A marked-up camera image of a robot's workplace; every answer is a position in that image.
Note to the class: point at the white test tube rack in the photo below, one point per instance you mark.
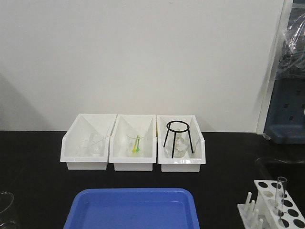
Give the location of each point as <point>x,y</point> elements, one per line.
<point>260,213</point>

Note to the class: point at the plastic bag of pegs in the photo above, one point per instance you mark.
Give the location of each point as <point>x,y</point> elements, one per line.
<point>292,60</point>

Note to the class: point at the black sink basin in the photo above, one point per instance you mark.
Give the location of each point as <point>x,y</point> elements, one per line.
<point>294,171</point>

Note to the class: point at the left white storage bin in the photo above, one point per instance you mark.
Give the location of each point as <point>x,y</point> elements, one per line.
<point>81,128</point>

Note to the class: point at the blue plastic tray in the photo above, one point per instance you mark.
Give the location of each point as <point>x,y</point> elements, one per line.
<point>133,208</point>

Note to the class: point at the clear glass test tube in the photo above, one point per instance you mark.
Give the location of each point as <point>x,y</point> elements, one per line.
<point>280,195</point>

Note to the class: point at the glass beaker on counter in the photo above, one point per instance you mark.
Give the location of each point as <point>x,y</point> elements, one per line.
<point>8,215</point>

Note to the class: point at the black wire tripod stand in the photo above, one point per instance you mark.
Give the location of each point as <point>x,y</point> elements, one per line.
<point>178,126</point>

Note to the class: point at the grey pegboard drying rack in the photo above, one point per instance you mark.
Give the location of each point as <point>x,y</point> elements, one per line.
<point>285,122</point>

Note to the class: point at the white storage bin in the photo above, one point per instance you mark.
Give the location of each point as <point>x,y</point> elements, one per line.
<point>81,128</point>
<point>190,162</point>
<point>133,124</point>

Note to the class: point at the right white storage bin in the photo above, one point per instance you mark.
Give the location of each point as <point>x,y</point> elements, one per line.
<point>190,162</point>

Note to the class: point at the glass flask under tripod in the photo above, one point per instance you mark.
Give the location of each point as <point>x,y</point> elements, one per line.
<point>176,146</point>

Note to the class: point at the middle white storage bin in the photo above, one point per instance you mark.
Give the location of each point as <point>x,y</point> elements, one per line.
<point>133,124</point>

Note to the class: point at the beaker with green yellow sticks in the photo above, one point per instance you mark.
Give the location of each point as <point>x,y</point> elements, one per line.
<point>135,146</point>

